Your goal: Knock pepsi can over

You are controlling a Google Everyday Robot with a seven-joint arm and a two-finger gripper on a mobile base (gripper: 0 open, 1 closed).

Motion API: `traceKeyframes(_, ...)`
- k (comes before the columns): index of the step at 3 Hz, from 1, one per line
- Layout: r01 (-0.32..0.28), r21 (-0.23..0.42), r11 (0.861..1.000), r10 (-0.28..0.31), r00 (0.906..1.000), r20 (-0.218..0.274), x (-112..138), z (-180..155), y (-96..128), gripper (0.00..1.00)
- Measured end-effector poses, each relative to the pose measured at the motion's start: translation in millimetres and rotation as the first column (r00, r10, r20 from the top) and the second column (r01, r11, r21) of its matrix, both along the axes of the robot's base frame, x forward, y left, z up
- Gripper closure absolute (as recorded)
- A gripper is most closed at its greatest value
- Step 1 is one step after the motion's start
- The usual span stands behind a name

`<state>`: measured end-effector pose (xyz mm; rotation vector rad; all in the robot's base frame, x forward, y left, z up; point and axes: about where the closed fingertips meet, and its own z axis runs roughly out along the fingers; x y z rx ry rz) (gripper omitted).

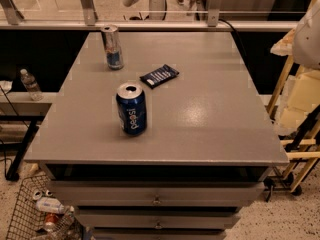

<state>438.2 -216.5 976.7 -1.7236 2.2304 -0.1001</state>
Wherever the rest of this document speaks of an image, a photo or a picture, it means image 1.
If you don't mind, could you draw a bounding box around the blue pepsi can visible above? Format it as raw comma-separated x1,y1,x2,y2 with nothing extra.
116,82,147,136

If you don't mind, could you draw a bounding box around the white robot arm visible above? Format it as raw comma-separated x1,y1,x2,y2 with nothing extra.
292,0,320,70

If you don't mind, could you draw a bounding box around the silver blue energy drink can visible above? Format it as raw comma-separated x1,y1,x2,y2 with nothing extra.
101,24,124,70

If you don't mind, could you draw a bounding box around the silver can in basket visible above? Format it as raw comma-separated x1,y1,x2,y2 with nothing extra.
32,190,43,201

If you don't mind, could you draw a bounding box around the red can in basket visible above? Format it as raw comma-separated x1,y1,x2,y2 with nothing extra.
43,213,59,232

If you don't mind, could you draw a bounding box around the grey drawer cabinet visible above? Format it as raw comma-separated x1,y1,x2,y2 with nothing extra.
26,32,287,240

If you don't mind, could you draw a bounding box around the dark blue snack wrapper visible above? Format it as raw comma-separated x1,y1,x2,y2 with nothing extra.
140,64,179,89

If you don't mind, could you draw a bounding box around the clear plastic water bottle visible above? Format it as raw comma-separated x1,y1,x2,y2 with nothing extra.
20,69,43,101

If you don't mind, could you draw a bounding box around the plastic bottle in basket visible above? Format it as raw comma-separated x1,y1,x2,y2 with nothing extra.
36,197,65,214

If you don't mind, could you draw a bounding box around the grey side bench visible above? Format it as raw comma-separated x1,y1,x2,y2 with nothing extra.
0,92,57,181

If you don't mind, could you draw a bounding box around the black cable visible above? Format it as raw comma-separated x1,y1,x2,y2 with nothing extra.
218,18,249,65

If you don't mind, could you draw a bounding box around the wire mesh basket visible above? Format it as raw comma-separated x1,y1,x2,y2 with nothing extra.
5,175,83,240

